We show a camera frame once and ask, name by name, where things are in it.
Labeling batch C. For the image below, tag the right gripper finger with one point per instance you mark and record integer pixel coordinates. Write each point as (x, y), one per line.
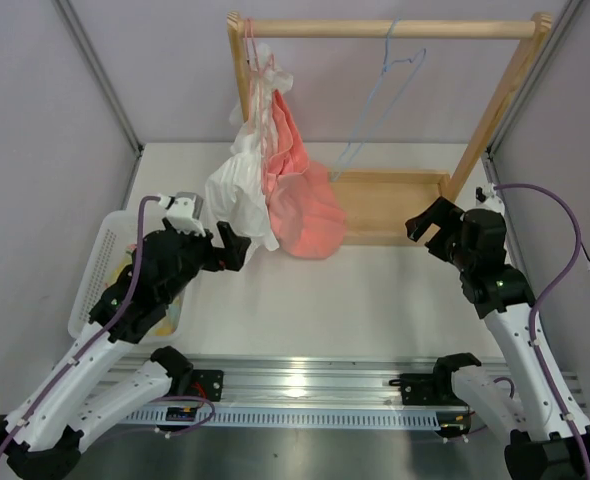
(454, 222)
(436, 214)

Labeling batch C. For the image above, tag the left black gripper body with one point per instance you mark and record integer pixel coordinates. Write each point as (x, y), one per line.
(196, 249)

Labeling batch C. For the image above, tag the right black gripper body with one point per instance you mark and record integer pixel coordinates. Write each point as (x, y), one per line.
(453, 250)

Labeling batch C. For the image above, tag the floral pastel skirt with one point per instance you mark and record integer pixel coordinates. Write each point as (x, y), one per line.
(170, 322)

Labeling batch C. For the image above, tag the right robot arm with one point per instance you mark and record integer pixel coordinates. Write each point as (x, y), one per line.
(544, 431)

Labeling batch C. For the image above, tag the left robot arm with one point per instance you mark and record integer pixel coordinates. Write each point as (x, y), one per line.
(45, 437)

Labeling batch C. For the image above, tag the pink skirt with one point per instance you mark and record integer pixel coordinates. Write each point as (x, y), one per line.
(304, 214)

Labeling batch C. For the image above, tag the white garment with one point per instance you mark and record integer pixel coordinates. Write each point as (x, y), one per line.
(235, 191)

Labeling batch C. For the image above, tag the white plastic basket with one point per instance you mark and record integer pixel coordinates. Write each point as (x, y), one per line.
(117, 230)

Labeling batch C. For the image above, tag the wooden clothes rack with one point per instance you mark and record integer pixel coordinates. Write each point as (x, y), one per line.
(379, 201)

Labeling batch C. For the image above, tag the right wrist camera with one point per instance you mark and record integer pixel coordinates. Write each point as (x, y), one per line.
(490, 195)

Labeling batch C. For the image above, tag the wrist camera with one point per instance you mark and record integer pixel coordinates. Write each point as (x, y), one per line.
(490, 195)
(182, 213)

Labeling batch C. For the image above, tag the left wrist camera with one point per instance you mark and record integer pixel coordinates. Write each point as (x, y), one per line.
(182, 213)

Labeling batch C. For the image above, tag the left black mount plate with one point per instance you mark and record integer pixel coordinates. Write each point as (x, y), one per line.
(203, 383)

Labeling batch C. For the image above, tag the black mount plate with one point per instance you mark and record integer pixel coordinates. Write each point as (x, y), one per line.
(203, 383)
(419, 389)

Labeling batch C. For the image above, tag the right black mount plate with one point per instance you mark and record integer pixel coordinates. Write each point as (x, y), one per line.
(419, 389)

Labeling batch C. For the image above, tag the pink wire hanger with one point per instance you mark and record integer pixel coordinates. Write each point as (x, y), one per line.
(253, 55)

